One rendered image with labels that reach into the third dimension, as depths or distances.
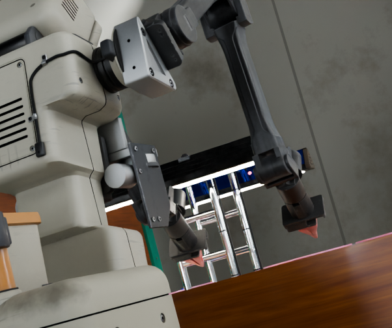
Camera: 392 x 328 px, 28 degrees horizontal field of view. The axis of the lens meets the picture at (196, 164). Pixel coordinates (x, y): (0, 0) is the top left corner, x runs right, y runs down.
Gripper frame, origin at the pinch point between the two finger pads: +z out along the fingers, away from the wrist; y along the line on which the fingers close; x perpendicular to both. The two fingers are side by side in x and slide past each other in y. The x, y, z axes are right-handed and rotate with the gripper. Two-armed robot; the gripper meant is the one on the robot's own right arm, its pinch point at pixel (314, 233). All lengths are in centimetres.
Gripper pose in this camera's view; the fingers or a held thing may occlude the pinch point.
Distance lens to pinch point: 194.8
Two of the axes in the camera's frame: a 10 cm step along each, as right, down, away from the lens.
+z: 4.2, 6.7, 6.1
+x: -0.2, 6.8, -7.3
